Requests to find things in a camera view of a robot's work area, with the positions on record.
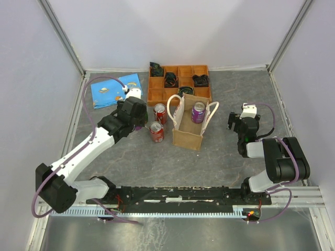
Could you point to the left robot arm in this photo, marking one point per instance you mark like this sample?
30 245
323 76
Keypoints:
56 184

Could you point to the purple fanta can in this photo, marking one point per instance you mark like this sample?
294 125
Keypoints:
198 112
137 128

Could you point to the rolled tie dark green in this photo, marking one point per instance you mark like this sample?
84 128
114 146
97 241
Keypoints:
156 70

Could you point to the blue printed cloth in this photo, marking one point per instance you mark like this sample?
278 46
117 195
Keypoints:
108 92

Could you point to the rolled tie black right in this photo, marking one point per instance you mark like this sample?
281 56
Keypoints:
201 81

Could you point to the red cola can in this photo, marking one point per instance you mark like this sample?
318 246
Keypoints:
160 113
156 131

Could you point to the orange wooden divider tray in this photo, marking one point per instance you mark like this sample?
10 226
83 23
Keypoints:
159 92

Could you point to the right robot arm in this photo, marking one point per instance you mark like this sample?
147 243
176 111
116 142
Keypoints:
285 161

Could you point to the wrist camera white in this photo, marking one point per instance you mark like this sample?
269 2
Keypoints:
248 111
132 92

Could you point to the canvas burlap tote bag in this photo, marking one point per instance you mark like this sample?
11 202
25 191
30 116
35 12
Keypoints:
186 133

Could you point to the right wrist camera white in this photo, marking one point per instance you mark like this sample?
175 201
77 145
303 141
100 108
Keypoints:
248 111

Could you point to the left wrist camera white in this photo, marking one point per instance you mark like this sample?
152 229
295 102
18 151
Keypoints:
132 92

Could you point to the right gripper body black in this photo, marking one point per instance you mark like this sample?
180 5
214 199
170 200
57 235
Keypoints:
236 127

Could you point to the rolled tie blue yellow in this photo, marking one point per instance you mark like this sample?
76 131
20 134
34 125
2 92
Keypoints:
185 90

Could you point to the aluminium frame rail front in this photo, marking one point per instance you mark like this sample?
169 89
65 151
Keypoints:
305 195

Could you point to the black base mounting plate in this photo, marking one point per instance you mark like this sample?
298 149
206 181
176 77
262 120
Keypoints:
171 200

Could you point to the rolled tie black orange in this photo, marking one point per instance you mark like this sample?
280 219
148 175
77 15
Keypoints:
170 80

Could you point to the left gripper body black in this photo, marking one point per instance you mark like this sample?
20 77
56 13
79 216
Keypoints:
140 121

